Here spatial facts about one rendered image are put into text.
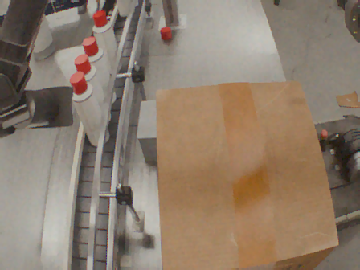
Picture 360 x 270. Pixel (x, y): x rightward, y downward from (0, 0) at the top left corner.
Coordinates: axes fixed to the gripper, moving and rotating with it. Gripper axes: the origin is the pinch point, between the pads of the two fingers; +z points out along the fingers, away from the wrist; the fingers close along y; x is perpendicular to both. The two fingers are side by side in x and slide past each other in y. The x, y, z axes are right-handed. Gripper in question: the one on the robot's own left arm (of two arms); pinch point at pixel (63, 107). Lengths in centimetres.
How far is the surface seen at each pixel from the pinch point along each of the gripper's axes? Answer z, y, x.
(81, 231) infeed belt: 3.8, -0.1, 25.8
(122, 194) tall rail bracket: 0.1, -11.1, 16.0
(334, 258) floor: 77, -88, 72
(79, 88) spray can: 4.0, -2.0, -3.4
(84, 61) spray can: 6.5, -2.2, -9.1
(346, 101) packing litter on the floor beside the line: 137, -114, -2
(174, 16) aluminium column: 49, -17, -28
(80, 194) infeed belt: 9.8, 0.9, 18.7
